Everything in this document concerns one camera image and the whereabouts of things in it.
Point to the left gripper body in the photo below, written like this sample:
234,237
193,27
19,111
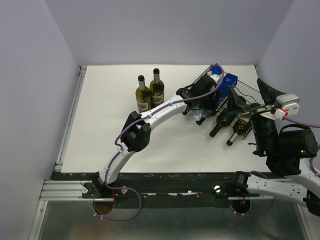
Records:
207,102

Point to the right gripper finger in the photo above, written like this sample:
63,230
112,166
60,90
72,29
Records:
268,93
236,104

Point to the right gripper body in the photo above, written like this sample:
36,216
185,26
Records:
257,109

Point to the green wine bottle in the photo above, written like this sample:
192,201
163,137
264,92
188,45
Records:
224,119
185,112
199,120

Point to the green bottle grey foil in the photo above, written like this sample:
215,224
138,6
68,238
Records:
241,127

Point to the tall blue glass bottle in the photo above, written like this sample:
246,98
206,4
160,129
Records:
228,80

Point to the tall green bottle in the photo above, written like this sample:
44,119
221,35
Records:
157,89

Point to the dark green bottle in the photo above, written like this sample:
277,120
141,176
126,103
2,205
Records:
143,95

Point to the short blue glass bottle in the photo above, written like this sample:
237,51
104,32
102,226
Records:
215,68

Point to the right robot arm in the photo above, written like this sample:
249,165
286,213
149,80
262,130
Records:
287,151

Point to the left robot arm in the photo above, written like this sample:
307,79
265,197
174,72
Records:
136,132

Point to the black wire wine rack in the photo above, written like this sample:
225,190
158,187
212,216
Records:
250,94

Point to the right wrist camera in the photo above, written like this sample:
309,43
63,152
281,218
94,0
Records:
285,105

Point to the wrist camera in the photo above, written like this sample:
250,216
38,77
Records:
285,105
216,77

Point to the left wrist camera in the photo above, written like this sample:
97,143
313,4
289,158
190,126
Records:
216,77

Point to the black mounting base plate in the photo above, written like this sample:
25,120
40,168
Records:
164,190

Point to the aluminium rail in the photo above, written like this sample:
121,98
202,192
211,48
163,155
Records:
54,190

